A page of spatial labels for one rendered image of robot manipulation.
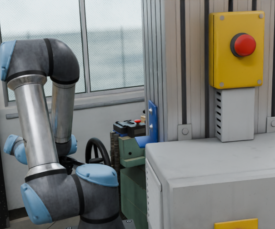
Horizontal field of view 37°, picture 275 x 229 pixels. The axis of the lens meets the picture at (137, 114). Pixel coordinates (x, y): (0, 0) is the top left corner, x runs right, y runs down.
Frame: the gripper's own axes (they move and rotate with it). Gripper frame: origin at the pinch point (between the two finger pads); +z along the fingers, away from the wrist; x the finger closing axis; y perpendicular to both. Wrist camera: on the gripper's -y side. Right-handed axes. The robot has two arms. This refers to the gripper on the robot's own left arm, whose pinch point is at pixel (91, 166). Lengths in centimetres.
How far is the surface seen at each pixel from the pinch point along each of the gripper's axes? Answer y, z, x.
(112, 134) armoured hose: -15.6, 6.4, -7.6
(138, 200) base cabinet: 8.2, 31.6, -9.9
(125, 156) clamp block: -8.7, 12.5, 0.4
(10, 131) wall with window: 8, -11, -144
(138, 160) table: -9.5, 18.1, 2.1
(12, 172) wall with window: 36, 3, -148
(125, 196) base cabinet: 10.5, 32.5, -25.3
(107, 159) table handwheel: -5.0, 4.1, 2.5
